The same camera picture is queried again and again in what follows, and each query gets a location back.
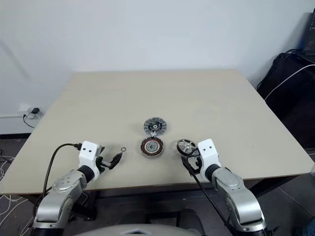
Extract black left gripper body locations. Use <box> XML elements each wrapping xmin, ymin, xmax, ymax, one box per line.
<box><xmin>96</xmin><ymin>146</ymin><xmax>112</xmax><ymax>173</ymax></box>

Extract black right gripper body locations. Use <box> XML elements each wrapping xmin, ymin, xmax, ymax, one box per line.
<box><xmin>189</xmin><ymin>148</ymin><xmax>203</xmax><ymax>173</ymax></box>

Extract grey spoked wheel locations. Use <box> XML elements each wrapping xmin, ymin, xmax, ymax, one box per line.
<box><xmin>176</xmin><ymin>138</ymin><xmax>197</xmax><ymax>157</ymax></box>

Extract motor stator with copper windings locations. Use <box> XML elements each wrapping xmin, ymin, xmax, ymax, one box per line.
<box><xmin>138</xmin><ymin>137</ymin><xmax>165</xmax><ymax>160</ymax></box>

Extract grey robot torso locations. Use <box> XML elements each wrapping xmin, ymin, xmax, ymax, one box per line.
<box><xmin>81</xmin><ymin>216</ymin><xmax>197</xmax><ymax>236</ymax></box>

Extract large black bag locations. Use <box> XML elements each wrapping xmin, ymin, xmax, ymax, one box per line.
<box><xmin>256</xmin><ymin>51</ymin><xmax>315</xmax><ymax>148</ymax></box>

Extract black computer monitor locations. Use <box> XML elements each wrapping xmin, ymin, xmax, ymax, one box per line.
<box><xmin>301</xmin><ymin>11</ymin><xmax>315</xmax><ymax>59</ymax></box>

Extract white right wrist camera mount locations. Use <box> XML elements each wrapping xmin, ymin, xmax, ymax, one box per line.
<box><xmin>196</xmin><ymin>138</ymin><xmax>221</xmax><ymax>181</ymax></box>

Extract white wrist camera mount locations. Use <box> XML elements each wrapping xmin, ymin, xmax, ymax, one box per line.
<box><xmin>196</xmin><ymin>138</ymin><xmax>221</xmax><ymax>181</ymax></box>
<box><xmin>79</xmin><ymin>141</ymin><xmax>102</xmax><ymax>178</ymax></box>

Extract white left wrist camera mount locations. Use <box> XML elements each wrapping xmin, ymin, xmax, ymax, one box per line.
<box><xmin>79</xmin><ymin>141</ymin><xmax>102</xmax><ymax>178</ymax></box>

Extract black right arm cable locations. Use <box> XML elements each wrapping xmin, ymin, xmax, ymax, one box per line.
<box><xmin>193</xmin><ymin>172</ymin><xmax>234</xmax><ymax>236</ymax></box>

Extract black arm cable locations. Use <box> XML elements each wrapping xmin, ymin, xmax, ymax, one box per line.
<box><xmin>193</xmin><ymin>172</ymin><xmax>234</xmax><ymax>236</ymax></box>
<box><xmin>32</xmin><ymin>142</ymin><xmax>83</xmax><ymax>222</ymax></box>

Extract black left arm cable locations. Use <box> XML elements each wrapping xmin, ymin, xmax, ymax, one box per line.
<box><xmin>32</xmin><ymin>142</ymin><xmax>83</xmax><ymax>222</ymax></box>

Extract thin black wall cable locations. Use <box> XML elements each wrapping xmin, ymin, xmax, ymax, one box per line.
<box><xmin>23</xmin><ymin>113</ymin><xmax>36</xmax><ymax>129</ymax></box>

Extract white wall socket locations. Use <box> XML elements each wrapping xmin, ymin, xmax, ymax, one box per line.
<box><xmin>18</xmin><ymin>104</ymin><xmax>45</xmax><ymax>120</ymax></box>

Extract tangled white floor cables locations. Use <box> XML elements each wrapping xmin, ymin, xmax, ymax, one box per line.
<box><xmin>0</xmin><ymin>147</ymin><xmax>38</xmax><ymax>233</ymax></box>

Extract white cable over bag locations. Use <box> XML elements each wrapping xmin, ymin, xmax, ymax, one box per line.
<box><xmin>264</xmin><ymin>63</ymin><xmax>315</xmax><ymax>101</ymax></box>

